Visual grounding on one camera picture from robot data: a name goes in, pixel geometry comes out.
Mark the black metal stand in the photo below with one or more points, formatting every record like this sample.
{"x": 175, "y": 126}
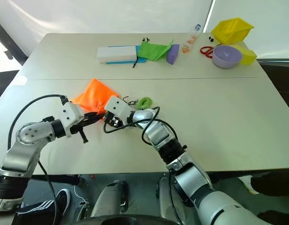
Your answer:
{"x": 8, "y": 39}

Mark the purple plastic bowl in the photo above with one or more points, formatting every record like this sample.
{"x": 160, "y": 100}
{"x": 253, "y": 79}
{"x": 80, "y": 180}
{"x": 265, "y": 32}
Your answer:
{"x": 226, "y": 57}

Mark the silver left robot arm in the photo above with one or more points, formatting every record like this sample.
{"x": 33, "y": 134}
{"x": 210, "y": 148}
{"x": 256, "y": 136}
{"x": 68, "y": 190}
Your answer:
{"x": 24, "y": 150}

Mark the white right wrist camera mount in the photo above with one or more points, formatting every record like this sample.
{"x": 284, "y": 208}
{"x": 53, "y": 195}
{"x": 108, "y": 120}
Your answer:
{"x": 116, "y": 106}

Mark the purple sponge block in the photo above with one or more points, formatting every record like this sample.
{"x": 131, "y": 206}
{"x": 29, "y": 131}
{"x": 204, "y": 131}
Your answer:
{"x": 172, "y": 54}

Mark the blue flat board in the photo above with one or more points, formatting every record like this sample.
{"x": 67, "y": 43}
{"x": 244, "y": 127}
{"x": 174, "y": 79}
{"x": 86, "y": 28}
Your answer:
{"x": 141, "y": 60}

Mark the large yellow plastic basket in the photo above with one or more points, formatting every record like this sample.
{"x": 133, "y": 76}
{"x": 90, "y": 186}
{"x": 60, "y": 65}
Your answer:
{"x": 231, "y": 31}

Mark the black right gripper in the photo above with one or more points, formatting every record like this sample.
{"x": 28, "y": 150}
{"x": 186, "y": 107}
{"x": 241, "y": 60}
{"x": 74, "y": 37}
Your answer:
{"x": 115, "y": 120}

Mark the white paper label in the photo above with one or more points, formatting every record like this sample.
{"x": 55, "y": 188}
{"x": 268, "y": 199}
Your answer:
{"x": 19, "y": 80}

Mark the white rectangular box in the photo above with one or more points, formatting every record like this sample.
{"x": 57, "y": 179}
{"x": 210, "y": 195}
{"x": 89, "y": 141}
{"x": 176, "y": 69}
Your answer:
{"x": 116, "y": 54}

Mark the small black clips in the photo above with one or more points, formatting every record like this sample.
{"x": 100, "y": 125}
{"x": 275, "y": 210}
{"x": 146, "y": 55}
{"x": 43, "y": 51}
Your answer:
{"x": 211, "y": 39}

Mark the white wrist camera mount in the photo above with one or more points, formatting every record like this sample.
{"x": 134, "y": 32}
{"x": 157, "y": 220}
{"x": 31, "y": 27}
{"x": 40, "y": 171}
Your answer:
{"x": 116, "y": 106}
{"x": 69, "y": 114}

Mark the clear plastic bottle blue cap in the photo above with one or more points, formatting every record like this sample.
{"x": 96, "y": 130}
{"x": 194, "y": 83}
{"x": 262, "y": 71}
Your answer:
{"x": 193, "y": 37}

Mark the silver robot leg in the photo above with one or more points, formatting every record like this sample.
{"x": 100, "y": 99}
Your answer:
{"x": 109, "y": 199}
{"x": 166, "y": 201}

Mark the green fuzzy hair scrunchie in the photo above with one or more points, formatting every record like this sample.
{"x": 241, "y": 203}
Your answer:
{"x": 141, "y": 104}

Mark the small yellow plastic container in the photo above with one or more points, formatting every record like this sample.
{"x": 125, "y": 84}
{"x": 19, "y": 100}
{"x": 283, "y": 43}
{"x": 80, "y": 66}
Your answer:
{"x": 248, "y": 56}

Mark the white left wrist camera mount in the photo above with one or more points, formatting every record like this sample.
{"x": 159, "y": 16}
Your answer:
{"x": 69, "y": 114}

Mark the dark trouser leg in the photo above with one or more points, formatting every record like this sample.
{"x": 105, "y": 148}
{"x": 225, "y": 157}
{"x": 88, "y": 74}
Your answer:
{"x": 273, "y": 184}

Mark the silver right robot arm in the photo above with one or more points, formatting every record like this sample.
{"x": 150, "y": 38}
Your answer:
{"x": 158, "y": 136}

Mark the black sneaker white sole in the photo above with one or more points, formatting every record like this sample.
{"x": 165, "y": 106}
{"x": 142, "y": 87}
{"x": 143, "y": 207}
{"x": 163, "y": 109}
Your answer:
{"x": 62, "y": 201}

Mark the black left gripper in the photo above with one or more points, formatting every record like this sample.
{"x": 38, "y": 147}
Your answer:
{"x": 76, "y": 127}

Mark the black striped trouser leg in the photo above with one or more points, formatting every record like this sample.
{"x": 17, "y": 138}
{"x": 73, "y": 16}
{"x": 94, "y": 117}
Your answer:
{"x": 34, "y": 212}

